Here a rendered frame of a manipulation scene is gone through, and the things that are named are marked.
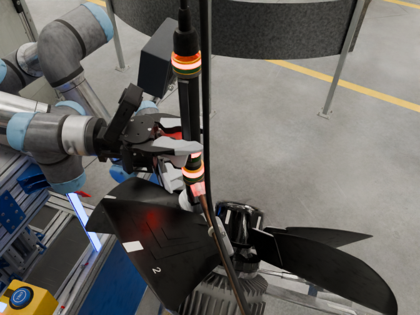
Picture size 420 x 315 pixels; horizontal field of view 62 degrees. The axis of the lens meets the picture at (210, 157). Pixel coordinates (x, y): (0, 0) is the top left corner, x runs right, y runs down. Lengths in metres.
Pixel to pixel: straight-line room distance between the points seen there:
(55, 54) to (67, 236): 1.30
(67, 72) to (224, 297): 0.66
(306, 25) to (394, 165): 1.18
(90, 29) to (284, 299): 0.82
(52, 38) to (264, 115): 2.19
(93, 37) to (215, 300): 0.73
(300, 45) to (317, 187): 0.98
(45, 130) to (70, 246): 1.43
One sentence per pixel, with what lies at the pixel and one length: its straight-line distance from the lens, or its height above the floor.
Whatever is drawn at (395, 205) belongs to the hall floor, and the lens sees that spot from 2.62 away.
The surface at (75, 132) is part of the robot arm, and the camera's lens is 0.66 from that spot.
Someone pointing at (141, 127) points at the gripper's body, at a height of 1.49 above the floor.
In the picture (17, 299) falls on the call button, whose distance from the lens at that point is 0.99.
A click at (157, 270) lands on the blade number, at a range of 0.57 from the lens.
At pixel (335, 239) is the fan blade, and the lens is 0.99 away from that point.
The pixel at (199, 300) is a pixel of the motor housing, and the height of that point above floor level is 1.16.
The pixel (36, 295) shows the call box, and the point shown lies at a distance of 0.99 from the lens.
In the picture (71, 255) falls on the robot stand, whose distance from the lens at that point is 2.03.
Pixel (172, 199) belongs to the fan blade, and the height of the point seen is 1.19.
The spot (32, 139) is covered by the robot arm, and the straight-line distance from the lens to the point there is 0.70.
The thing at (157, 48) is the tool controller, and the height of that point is 1.24.
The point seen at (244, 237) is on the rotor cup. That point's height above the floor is 1.23.
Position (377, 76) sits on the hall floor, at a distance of 3.69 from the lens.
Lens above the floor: 1.91
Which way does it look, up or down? 48 degrees down
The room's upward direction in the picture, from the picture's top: straight up
